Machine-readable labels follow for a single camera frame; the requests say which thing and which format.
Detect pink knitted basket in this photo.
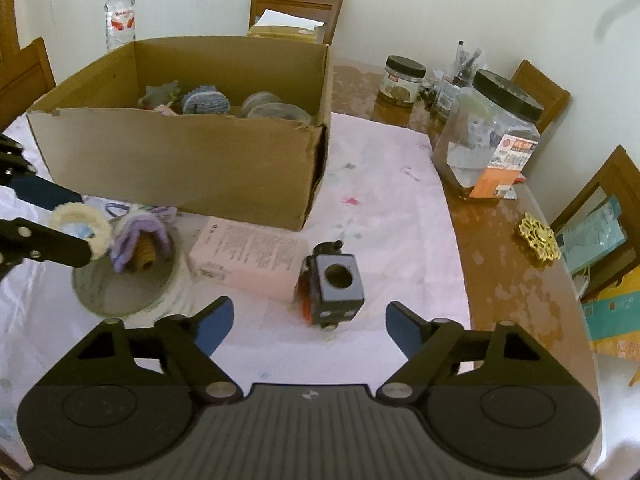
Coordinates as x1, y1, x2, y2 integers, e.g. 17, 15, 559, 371
154, 104, 178, 116

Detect black cube gadget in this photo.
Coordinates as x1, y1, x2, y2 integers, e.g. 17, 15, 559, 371
296, 240, 366, 328

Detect large clear jar black lid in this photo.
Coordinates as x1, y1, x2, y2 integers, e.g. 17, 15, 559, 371
432, 70, 544, 200

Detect tissue box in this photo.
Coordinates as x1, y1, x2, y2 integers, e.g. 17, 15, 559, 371
247, 9, 324, 44

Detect pink paper box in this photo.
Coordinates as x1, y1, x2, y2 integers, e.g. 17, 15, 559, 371
189, 217, 310, 302

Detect small jar black lid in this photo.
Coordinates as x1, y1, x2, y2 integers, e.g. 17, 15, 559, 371
378, 54, 426, 107

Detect wooden chair behind box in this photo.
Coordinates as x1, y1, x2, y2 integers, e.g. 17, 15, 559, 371
248, 0, 344, 44

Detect brown cardboard box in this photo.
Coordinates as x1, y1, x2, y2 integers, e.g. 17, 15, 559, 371
27, 36, 332, 231

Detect gold ornament coaster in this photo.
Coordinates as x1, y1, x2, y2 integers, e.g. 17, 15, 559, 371
516, 212, 562, 262

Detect pen holder with pens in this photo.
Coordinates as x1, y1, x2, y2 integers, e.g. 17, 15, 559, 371
422, 40, 484, 122

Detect wooden chair far left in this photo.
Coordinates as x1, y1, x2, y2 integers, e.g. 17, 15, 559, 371
0, 37, 55, 131

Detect purple knitted flower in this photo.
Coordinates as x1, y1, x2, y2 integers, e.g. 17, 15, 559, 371
110, 207, 177, 274

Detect grey round tub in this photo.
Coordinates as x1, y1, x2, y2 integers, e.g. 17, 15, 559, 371
72, 226, 195, 327

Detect teal packaging bag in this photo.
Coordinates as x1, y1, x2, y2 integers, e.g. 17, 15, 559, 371
556, 195, 627, 275

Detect yellow teal shopping bag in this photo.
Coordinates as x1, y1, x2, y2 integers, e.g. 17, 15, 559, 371
584, 268, 640, 361

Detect wooden chair right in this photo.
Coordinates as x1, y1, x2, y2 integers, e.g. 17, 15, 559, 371
551, 146, 639, 299

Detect clear plastic water bottle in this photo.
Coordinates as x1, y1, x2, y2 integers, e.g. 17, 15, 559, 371
104, 0, 137, 52

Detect wooden chair middle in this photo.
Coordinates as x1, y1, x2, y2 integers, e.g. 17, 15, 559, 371
511, 60, 570, 134

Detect blue grey knitted pouch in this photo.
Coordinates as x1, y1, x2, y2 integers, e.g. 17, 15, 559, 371
182, 86, 231, 115

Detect cream knitted ring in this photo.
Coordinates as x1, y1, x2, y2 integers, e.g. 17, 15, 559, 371
48, 201, 115, 261

